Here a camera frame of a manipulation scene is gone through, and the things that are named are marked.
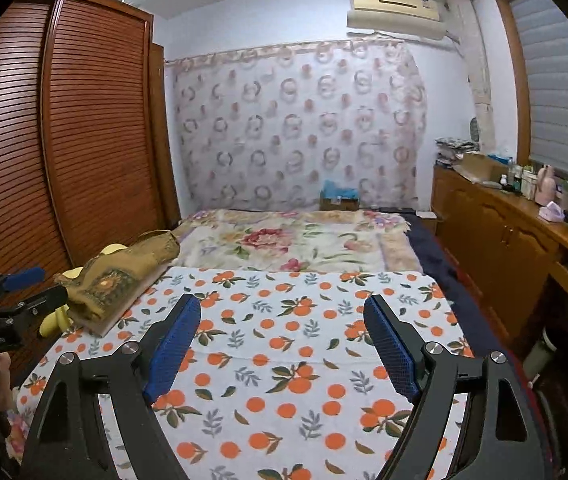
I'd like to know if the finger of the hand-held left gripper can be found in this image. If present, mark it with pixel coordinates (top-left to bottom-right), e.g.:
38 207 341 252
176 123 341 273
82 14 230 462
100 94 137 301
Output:
1 285 72 321
0 266 47 301

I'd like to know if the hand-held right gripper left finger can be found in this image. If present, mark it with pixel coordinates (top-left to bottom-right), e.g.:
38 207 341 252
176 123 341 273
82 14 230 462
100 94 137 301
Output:
21 294 202 480

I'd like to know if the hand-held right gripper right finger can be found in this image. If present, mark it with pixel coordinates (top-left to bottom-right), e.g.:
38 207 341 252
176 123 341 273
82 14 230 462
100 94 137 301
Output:
363 294 552 480

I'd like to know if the brown patterned shirt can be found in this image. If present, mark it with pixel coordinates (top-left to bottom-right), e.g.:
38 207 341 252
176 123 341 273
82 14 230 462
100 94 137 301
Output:
55 230 181 321

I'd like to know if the stack of folded clothes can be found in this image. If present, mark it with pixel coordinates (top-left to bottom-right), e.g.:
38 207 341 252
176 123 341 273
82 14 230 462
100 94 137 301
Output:
435 136 480 167

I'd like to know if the yellow plush toy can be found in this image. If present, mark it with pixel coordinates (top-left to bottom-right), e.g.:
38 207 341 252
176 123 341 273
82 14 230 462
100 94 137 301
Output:
38 242 127 339

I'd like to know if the orange fruit print sheet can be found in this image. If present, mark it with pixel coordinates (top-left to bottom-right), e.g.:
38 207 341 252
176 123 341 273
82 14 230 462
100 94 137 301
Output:
6 266 480 480

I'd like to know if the floral blanket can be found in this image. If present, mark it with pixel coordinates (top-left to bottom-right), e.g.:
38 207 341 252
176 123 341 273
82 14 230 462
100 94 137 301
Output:
171 208 422 273

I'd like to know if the white bin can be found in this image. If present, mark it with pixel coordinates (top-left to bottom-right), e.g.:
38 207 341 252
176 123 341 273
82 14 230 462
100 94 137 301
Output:
521 332 557 378

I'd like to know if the wooden sideboard cabinet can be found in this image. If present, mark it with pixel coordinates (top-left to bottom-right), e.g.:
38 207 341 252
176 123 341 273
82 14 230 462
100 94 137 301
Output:
431 165 568 341

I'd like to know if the wooden louvered wardrobe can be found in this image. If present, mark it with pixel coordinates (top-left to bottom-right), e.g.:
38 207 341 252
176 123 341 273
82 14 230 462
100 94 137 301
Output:
0 0 179 376

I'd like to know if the box with blue cloth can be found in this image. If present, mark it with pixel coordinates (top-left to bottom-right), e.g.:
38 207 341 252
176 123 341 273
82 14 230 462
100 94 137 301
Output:
320 180 361 211

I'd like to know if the cardboard box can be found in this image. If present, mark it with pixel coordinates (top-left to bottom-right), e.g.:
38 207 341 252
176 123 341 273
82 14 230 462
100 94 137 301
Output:
456 152 507 183

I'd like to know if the row of cosmetic bottles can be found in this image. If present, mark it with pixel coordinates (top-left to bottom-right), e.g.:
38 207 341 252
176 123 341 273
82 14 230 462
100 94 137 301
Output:
499 157 537 198

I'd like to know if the pink teapot figure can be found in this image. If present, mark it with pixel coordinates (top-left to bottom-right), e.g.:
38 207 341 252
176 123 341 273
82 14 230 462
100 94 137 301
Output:
535 164 557 207

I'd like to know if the circle pattern curtain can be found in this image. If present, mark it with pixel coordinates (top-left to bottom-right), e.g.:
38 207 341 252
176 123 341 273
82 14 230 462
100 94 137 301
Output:
164 40 427 211

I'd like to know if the beige lace curtain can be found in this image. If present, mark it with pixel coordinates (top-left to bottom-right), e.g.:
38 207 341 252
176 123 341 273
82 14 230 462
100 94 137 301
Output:
446 0 495 151

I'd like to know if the grey window blind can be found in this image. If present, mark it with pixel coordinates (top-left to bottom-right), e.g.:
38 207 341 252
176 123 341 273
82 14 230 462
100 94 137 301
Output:
501 0 568 191

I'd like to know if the beige air conditioner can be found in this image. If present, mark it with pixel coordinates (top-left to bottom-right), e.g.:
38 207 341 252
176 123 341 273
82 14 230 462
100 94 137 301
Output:
346 0 445 41

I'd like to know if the wooden window frame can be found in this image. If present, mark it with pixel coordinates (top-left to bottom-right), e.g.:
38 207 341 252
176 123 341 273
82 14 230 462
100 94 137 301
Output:
491 0 532 166

